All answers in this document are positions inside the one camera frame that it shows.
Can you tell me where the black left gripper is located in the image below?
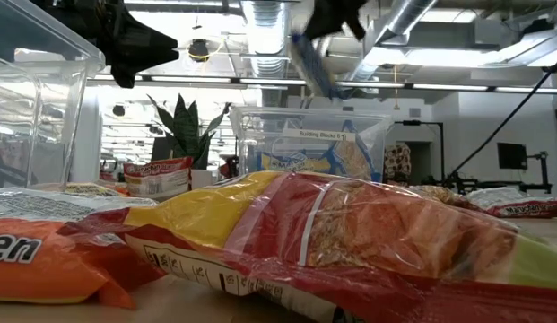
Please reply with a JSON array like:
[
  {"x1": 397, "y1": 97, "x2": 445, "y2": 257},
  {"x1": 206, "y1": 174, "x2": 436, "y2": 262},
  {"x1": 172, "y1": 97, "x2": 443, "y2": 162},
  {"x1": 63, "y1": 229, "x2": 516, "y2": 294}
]
[{"x1": 30, "y1": 0, "x2": 180, "y2": 89}]

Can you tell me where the blue Maruchan noodle packet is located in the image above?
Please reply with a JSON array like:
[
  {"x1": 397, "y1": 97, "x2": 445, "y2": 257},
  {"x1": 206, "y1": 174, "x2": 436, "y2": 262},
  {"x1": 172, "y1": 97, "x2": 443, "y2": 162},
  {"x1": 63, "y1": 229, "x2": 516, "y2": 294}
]
[
  {"x1": 289, "y1": 31, "x2": 351, "y2": 100},
  {"x1": 258, "y1": 119, "x2": 377, "y2": 181}
]

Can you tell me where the labelled clear plastic bin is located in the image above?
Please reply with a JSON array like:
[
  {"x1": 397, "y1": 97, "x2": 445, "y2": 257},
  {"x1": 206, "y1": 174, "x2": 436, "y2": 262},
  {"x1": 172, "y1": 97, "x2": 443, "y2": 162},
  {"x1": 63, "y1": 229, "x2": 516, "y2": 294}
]
[{"x1": 230, "y1": 106, "x2": 393, "y2": 183}]

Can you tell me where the yellow noodle packet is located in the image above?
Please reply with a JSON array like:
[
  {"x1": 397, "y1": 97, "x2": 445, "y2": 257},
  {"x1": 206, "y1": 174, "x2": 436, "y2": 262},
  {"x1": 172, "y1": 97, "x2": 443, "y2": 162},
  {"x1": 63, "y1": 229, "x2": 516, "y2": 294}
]
[{"x1": 33, "y1": 180, "x2": 129, "y2": 198}]

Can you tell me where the long ceiling light strip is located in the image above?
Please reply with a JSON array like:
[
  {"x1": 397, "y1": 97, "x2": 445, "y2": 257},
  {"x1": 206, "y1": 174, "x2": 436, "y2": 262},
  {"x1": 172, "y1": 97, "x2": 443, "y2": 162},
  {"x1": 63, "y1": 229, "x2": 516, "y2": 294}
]
[{"x1": 87, "y1": 74, "x2": 557, "y2": 95}]

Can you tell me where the green snake plant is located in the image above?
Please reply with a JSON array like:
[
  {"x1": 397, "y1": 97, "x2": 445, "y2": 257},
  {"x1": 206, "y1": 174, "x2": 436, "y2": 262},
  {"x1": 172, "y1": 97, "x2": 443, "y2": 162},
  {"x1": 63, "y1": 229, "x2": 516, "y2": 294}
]
[{"x1": 146, "y1": 92, "x2": 233, "y2": 171}]

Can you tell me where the clear plastic storage bin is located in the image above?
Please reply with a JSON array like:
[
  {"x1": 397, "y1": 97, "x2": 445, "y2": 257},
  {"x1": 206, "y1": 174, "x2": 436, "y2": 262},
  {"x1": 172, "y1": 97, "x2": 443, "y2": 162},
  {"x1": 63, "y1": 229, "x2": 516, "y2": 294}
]
[{"x1": 0, "y1": 0, "x2": 107, "y2": 190}]

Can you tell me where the red tool cart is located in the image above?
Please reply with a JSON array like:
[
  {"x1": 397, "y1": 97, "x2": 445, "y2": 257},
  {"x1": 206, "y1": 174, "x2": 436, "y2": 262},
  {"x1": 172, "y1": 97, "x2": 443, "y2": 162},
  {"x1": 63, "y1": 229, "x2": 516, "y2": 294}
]
[{"x1": 100, "y1": 159, "x2": 125, "y2": 183}]

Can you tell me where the floral patterned cloth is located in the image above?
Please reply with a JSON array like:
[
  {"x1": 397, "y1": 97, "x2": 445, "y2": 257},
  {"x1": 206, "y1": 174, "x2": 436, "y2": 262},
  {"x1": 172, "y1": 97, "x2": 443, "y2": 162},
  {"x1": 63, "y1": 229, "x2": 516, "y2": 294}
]
[{"x1": 384, "y1": 143, "x2": 413, "y2": 183}]

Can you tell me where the black monitor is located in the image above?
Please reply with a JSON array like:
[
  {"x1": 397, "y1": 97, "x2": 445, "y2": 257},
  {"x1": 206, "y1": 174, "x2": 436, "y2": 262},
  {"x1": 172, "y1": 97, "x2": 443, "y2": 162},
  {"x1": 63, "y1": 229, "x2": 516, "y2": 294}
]
[{"x1": 497, "y1": 142, "x2": 529, "y2": 170}]

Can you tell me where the black low metal bench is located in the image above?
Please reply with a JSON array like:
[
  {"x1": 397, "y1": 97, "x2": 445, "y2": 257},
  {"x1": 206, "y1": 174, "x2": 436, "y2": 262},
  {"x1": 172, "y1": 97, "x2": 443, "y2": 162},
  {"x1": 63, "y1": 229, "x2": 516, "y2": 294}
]
[{"x1": 441, "y1": 176, "x2": 553, "y2": 195}]

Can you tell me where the orange ramen noodle packet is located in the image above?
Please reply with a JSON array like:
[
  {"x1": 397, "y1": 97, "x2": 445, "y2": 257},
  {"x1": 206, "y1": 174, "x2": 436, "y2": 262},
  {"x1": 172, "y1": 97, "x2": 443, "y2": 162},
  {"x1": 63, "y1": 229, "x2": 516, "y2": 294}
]
[{"x1": 0, "y1": 187, "x2": 168, "y2": 310}]

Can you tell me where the wide silver spiral duct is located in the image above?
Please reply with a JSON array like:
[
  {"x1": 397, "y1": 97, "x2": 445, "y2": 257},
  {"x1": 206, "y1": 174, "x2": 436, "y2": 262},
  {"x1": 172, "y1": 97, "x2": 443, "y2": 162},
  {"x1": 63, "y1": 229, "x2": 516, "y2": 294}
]
[{"x1": 349, "y1": 0, "x2": 440, "y2": 82}]

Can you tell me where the ribbed silver ventilation duct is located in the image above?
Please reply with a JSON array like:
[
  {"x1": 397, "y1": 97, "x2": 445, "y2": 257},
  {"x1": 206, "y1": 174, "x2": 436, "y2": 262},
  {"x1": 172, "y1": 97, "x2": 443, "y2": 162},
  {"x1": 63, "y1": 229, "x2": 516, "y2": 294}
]
[{"x1": 239, "y1": 0, "x2": 292, "y2": 80}]

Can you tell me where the black dome ceiling camera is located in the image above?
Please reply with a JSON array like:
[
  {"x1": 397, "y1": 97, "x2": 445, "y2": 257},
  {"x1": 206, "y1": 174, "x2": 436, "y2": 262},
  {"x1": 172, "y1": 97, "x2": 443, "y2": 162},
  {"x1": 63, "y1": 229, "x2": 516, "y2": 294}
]
[{"x1": 187, "y1": 38, "x2": 212, "y2": 64}]

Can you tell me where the black metal frame stand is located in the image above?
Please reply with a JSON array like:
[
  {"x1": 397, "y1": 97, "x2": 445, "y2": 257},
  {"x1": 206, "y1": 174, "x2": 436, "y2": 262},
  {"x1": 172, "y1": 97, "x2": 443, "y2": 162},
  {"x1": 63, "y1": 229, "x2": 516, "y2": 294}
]
[{"x1": 392, "y1": 119, "x2": 446, "y2": 180}]

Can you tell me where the black cable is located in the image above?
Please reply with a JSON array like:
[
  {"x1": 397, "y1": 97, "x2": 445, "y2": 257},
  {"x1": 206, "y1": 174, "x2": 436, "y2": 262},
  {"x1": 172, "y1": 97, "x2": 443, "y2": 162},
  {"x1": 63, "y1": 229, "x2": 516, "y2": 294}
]
[{"x1": 443, "y1": 56, "x2": 557, "y2": 179}]

